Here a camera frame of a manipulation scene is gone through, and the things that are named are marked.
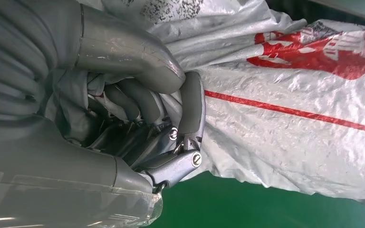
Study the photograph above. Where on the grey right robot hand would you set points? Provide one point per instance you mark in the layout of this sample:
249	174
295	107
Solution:
59	176

